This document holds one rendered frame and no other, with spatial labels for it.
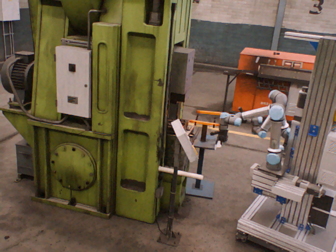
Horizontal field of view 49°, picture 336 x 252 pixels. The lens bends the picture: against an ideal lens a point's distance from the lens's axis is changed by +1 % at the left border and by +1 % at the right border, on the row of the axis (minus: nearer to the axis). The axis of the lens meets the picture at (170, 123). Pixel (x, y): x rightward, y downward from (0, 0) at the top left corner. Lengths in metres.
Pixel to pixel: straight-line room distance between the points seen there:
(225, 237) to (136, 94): 1.69
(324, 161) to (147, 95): 1.70
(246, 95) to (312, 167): 3.90
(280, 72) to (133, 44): 4.10
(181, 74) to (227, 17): 7.83
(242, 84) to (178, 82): 3.83
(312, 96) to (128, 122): 1.69
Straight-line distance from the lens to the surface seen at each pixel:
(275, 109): 3.21
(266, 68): 7.04
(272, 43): 11.16
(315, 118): 3.49
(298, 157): 3.64
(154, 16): 3.29
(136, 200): 3.88
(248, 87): 7.28
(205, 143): 4.28
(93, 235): 3.81
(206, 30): 11.40
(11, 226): 4.07
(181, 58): 3.50
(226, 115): 3.36
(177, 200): 4.07
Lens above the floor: 2.33
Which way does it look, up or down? 21 degrees down
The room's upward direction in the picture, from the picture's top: 5 degrees clockwise
